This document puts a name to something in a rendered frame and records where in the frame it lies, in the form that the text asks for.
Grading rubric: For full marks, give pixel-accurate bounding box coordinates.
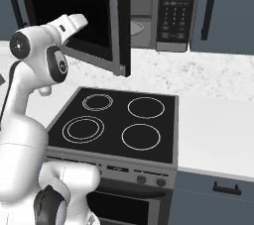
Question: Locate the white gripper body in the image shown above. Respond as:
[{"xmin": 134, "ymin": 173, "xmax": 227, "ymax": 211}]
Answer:
[{"xmin": 62, "ymin": 13, "xmax": 89, "ymax": 44}]

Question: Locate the black microwave door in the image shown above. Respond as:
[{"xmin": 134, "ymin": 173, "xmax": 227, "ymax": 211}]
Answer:
[{"xmin": 16, "ymin": 0, "xmax": 132, "ymax": 78}]

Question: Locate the glass microwave turntable plate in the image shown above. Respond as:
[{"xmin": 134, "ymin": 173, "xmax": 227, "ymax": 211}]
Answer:
[{"xmin": 130, "ymin": 20, "xmax": 146, "ymax": 40}]

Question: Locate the blue-grey cupboard door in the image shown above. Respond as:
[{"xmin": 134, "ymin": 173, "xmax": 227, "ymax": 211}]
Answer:
[
  {"xmin": 190, "ymin": 0, "xmax": 254, "ymax": 56},
  {"xmin": 0, "ymin": 0, "xmax": 30, "ymax": 41}
]

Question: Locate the grey microwave oven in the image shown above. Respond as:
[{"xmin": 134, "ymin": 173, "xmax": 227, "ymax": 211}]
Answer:
[{"xmin": 129, "ymin": 0, "xmax": 200, "ymax": 54}]

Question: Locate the black oven door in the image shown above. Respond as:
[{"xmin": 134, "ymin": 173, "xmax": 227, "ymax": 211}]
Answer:
[{"xmin": 84, "ymin": 187, "xmax": 174, "ymax": 225}]

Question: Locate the black hob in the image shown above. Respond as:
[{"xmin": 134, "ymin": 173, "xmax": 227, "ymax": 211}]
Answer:
[{"xmin": 46, "ymin": 86, "xmax": 180, "ymax": 166}]

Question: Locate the black oven knob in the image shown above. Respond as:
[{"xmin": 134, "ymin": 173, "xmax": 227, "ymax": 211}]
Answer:
[
  {"xmin": 156, "ymin": 177, "xmax": 167, "ymax": 188},
  {"xmin": 136, "ymin": 174, "xmax": 148, "ymax": 185}
]

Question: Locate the blue-grey drawer front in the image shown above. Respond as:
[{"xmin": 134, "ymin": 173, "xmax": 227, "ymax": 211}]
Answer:
[{"xmin": 165, "ymin": 169, "xmax": 254, "ymax": 225}]

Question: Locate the black cupboard handle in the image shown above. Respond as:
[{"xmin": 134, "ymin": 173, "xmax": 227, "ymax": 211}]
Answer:
[
  {"xmin": 3, "ymin": 0, "xmax": 27, "ymax": 29},
  {"xmin": 199, "ymin": 0, "xmax": 220, "ymax": 42}
]

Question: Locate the black oven door handle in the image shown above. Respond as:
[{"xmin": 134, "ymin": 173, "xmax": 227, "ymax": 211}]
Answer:
[{"xmin": 97, "ymin": 184, "xmax": 167, "ymax": 200}]

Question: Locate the black drawer handle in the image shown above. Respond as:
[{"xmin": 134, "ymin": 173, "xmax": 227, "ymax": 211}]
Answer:
[{"xmin": 212, "ymin": 180, "xmax": 243, "ymax": 196}]

